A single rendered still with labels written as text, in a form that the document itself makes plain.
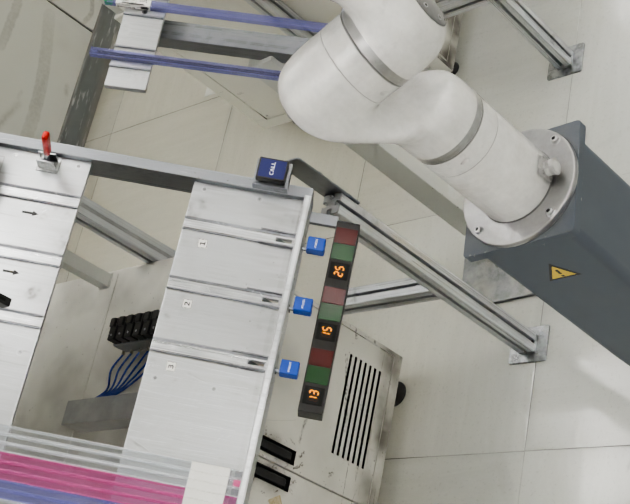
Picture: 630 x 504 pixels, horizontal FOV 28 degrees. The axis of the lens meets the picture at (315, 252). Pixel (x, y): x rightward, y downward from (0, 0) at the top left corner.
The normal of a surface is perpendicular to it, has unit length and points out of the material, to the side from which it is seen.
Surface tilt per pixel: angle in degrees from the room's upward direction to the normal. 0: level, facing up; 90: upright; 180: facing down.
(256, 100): 90
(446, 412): 0
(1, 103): 90
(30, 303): 43
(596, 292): 90
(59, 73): 90
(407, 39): 77
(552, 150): 0
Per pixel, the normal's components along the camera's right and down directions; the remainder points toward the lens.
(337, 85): -0.13, 0.44
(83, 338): -0.65, -0.43
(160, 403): 0.02, -0.43
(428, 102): -0.22, -0.38
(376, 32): -0.37, 0.39
